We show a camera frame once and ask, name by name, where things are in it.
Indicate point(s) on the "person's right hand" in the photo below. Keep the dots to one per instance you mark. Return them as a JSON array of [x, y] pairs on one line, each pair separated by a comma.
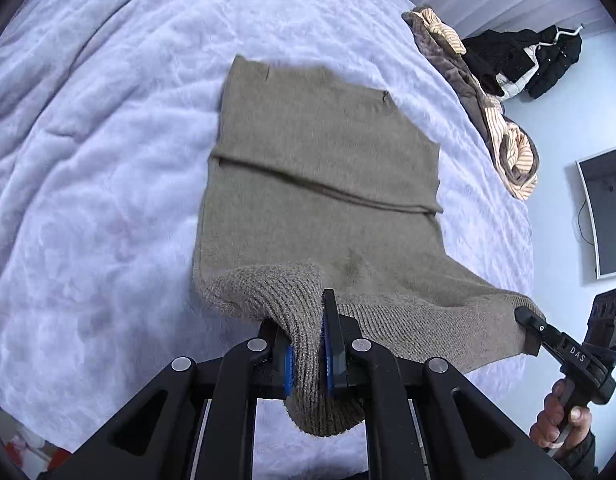
[[545, 430]]

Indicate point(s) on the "olive green knit sweater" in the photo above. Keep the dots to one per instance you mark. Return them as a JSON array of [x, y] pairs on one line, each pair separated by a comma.
[[318, 184]]

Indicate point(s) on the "white framed grey panel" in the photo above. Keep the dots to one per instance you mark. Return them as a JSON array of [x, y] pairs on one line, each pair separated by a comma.
[[598, 175]]

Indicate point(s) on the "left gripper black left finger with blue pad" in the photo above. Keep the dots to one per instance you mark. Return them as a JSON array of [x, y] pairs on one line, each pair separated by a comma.
[[192, 420]]

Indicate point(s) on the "brown and striped garment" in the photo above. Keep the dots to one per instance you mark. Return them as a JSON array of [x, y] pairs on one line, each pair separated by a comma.
[[513, 153]]

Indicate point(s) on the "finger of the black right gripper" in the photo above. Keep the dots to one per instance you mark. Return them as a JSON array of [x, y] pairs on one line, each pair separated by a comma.
[[550, 338]]

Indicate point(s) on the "lavender plush blanket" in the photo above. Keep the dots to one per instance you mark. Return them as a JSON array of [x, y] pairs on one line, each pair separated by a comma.
[[108, 112]]

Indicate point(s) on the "black clothing pile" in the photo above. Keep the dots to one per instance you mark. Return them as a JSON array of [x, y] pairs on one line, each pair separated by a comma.
[[508, 63]]

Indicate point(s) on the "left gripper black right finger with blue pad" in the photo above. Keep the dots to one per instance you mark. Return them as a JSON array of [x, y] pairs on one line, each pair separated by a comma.
[[423, 420]]

